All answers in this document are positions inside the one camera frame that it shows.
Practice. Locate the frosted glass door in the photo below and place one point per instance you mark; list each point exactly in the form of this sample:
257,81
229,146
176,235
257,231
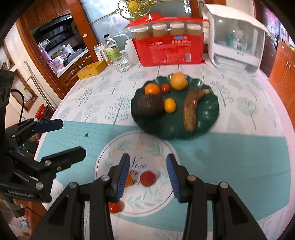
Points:
106,20

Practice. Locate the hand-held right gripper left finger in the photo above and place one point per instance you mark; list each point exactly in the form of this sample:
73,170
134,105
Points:
122,177

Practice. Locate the brown overripe banana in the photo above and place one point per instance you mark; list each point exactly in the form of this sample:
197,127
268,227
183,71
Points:
190,110

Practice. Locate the red wall decoration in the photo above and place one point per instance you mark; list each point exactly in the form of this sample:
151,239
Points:
273,17

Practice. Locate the white plastic bottle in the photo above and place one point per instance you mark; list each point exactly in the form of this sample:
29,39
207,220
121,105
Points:
131,50

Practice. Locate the small yellow orange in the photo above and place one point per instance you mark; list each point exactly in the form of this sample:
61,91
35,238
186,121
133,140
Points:
170,105

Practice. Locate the white cup storage cabinet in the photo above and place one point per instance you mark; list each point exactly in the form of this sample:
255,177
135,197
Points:
237,41

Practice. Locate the white printed round plate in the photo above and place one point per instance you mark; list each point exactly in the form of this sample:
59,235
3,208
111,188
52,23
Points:
143,203

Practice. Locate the dark avocado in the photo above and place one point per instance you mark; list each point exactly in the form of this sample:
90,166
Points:
151,106

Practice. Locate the white carton box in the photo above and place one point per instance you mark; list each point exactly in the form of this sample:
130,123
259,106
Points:
99,52

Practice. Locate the wooden kitchen counter cabinet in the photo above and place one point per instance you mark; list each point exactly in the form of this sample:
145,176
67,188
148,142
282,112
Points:
71,76

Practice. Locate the yellow tin box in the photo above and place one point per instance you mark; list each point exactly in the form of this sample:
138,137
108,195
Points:
91,70

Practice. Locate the clear ribbed glass cup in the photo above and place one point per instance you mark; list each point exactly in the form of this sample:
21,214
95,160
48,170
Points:
121,62

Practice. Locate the dark red plum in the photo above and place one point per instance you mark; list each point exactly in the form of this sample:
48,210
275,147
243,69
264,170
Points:
148,178

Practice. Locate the metal can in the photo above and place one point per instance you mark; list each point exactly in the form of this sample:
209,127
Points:
105,57

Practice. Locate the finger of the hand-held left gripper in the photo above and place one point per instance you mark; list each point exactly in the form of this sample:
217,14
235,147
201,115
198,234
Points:
49,125
66,157

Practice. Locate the dark green scalloped plate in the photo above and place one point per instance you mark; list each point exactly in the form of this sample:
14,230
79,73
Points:
205,115

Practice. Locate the wooden wall cabinets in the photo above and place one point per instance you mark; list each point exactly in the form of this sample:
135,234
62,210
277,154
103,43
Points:
283,73

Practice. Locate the orange mandarin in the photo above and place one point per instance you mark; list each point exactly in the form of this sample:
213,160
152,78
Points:
152,89

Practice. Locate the beige spice jar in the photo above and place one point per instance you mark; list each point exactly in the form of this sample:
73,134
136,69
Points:
142,32
177,29
159,30
194,30

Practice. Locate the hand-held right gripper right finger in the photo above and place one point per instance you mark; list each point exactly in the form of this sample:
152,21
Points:
174,177

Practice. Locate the red paper cup package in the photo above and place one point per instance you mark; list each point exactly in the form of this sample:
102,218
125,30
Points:
166,53

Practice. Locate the red container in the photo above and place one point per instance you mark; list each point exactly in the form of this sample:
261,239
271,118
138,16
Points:
41,111

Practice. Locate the clear bottle green label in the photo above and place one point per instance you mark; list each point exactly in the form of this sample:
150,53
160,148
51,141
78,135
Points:
111,47

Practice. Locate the gold door ornament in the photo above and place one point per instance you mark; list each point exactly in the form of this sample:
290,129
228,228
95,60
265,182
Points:
133,4

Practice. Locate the large yellow grapefruit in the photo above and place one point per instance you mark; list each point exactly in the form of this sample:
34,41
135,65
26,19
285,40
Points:
178,81

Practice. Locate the red cherry tomato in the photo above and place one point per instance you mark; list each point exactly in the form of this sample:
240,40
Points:
114,207
165,88

